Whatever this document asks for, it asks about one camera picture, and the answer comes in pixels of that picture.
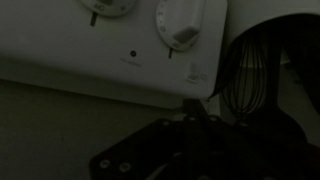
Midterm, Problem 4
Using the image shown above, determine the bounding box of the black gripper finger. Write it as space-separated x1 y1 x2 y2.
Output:
183 99 208 122

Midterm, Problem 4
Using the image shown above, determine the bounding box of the white electric stove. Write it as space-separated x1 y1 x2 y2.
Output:
0 0 228 109

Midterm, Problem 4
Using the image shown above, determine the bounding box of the far left stove knob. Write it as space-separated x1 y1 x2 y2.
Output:
155 0 206 51

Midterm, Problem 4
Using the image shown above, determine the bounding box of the stove knob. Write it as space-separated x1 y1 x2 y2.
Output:
155 0 206 51
79 0 137 17

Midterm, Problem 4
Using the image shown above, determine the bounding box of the black wire whisk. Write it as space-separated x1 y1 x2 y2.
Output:
222 33 267 119

